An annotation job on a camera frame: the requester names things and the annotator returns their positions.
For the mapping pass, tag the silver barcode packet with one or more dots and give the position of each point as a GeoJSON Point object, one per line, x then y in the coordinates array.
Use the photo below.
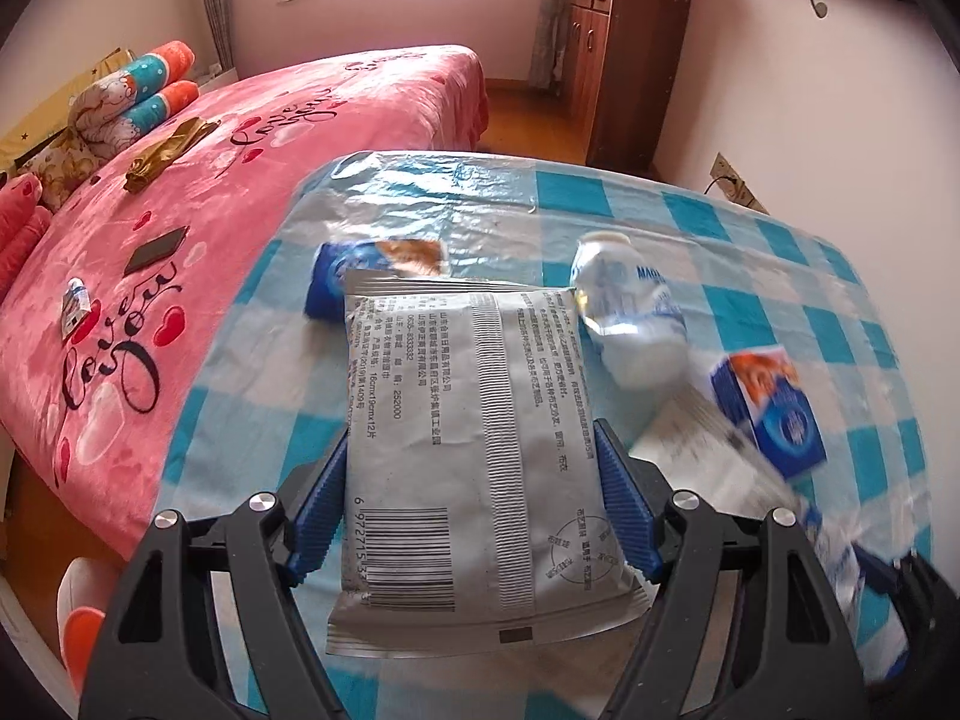
{"type": "Point", "coordinates": [480, 427]}

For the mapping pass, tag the black phone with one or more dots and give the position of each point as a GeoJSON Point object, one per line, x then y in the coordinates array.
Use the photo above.
{"type": "Point", "coordinates": [154, 251]}

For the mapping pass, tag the floral pillow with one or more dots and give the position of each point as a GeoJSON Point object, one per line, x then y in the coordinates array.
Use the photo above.
{"type": "Point", "coordinates": [60, 169]}

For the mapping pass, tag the wall socket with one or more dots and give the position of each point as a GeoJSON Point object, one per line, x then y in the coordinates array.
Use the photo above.
{"type": "Point", "coordinates": [739, 181]}

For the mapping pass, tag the orange white slipper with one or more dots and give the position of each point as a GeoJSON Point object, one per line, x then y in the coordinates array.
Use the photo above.
{"type": "Point", "coordinates": [79, 622]}

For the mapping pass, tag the floral curtain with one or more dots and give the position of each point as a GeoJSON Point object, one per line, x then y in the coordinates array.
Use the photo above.
{"type": "Point", "coordinates": [547, 22]}

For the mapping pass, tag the blue checkered tablecloth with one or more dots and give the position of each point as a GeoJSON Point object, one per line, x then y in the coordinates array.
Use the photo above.
{"type": "Point", "coordinates": [750, 277]}

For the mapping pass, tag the bed with pink blanket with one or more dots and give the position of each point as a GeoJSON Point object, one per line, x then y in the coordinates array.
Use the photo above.
{"type": "Point", "coordinates": [300, 127]}

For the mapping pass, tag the golden cloth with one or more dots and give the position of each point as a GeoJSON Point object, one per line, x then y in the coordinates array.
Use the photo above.
{"type": "Point", "coordinates": [169, 154]}

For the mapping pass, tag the small silver blue packet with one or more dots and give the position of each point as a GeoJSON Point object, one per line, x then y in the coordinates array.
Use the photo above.
{"type": "Point", "coordinates": [75, 307]}

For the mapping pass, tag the folded pink blanket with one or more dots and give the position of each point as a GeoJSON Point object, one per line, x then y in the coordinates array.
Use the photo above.
{"type": "Point", "coordinates": [19, 232]}

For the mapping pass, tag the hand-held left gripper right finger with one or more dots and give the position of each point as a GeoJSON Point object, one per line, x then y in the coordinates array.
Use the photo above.
{"type": "Point", "coordinates": [626, 517]}

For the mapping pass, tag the grey checked curtain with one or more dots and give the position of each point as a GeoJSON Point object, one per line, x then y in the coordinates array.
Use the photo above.
{"type": "Point", "coordinates": [217, 7]}

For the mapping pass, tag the rolled teal orange quilt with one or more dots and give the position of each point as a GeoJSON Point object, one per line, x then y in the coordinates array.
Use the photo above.
{"type": "Point", "coordinates": [142, 75]}
{"type": "Point", "coordinates": [150, 112]}

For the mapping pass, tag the wooden cabinet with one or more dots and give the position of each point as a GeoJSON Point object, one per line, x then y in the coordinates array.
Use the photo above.
{"type": "Point", "coordinates": [630, 67]}

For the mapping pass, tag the blue tissue pack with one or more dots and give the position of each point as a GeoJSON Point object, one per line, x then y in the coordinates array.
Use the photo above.
{"type": "Point", "coordinates": [337, 277]}
{"type": "Point", "coordinates": [780, 420]}

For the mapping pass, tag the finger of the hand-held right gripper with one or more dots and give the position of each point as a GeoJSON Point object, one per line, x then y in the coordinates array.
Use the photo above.
{"type": "Point", "coordinates": [930, 615]}

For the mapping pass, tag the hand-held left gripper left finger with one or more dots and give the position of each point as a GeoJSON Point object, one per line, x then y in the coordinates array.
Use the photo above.
{"type": "Point", "coordinates": [322, 517]}

